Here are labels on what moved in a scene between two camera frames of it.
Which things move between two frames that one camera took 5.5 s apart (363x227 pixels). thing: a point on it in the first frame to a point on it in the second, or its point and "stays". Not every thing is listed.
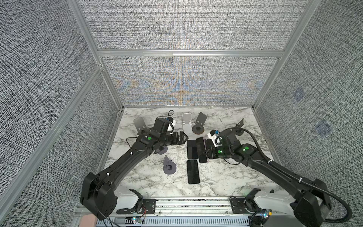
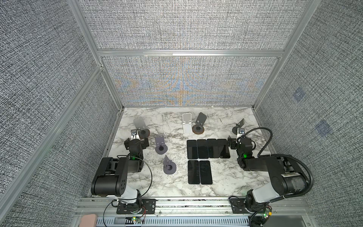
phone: x=193 y=173 stays
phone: x=192 y=149 stays
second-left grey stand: x=162 y=150 stays
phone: x=201 y=150 to x=206 y=177
